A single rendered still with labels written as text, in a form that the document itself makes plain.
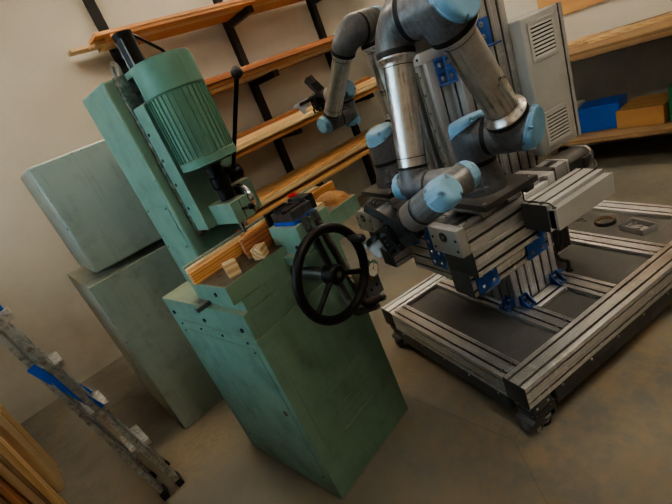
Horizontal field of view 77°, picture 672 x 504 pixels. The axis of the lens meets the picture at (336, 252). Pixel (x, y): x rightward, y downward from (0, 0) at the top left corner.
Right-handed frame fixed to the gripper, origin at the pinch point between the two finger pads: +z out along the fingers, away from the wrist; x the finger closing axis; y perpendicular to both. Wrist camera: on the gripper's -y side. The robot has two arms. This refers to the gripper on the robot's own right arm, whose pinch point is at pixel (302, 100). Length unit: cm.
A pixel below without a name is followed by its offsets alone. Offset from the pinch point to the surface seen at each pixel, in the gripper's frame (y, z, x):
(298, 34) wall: -29, 179, 167
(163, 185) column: -7, -36, -92
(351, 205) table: 30, -66, -51
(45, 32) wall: -106, 177, -34
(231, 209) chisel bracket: 7, -58, -86
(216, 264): 19, -55, -99
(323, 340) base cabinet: 58, -70, -90
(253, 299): 28, -71, -101
